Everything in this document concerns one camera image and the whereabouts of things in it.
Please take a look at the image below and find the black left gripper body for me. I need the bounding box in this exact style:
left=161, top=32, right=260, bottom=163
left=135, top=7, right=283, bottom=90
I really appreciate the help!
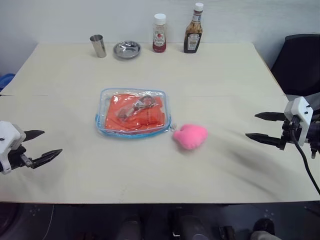
left=6, top=145, right=34, bottom=171

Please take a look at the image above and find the red ketchup bottle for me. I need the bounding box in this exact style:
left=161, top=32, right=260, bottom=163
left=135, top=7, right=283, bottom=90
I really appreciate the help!
left=152, top=13, right=167, bottom=54

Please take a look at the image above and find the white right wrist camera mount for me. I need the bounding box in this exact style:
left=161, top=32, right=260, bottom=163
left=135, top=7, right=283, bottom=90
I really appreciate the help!
left=284, top=96, right=314, bottom=147

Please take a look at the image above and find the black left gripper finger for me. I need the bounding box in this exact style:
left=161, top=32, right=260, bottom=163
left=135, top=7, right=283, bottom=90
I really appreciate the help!
left=23, top=130, right=46, bottom=143
left=31, top=148, right=63, bottom=169

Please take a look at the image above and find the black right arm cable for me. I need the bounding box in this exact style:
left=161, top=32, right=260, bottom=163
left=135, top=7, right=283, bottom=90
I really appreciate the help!
left=289, top=119, right=320, bottom=195

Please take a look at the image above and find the steel bowl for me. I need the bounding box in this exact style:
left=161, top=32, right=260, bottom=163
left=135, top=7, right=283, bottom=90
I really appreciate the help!
left=112, top=41, right=143, bottom=61

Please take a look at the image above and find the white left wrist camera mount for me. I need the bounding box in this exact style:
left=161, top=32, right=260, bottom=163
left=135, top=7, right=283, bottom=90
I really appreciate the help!
left=0, top=120, right=27, bottom=175

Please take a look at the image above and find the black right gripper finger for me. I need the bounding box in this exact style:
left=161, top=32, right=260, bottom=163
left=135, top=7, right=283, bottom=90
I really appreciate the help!
left=245, top=132, right=282, bottom=149
left=254, top=112, right=286, bottom=123

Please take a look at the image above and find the black shoe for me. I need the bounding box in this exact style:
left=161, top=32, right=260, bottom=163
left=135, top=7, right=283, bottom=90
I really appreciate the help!
left=252, top=217, right=276, bottom=237

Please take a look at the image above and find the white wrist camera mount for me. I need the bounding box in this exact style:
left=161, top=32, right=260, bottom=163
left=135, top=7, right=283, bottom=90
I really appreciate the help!
left=0, top=120, right=27, bottom=175
left=284, top=96, right=314, bottom=147

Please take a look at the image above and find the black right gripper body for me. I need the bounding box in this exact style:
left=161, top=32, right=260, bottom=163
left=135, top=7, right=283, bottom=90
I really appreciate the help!
left=279, top=117, right=304, bottom=150

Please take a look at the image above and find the orange cloth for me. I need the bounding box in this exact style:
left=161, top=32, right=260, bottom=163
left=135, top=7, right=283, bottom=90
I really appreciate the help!
left=104, top=92, right=166, bottom=131

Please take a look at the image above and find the steel cup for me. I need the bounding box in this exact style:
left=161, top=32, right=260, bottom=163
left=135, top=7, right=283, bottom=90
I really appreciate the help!
left=89, top=34, right=108, bottom=58

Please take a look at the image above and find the brown sauce bottle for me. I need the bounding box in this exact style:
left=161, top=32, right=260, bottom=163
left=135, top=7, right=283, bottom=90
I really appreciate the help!
left=183, top=2, right=204, bottom=54

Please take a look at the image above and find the pink plush toy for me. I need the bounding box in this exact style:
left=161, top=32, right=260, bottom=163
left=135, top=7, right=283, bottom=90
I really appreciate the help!
left=173, top=123, right=209, bottom=151

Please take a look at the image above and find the blue plastic object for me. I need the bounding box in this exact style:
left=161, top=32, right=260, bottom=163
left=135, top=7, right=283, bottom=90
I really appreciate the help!
left=0, top=72, right=15, bottom=91

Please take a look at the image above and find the black chair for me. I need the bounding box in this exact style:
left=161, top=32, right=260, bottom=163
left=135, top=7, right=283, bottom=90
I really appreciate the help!
left=270, top=33, right=320, bottom=111

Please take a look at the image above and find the clear pouch with orange contents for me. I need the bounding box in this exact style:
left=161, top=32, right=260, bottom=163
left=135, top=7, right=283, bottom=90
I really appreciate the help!
left=94, top=87, right=179, bottom=140

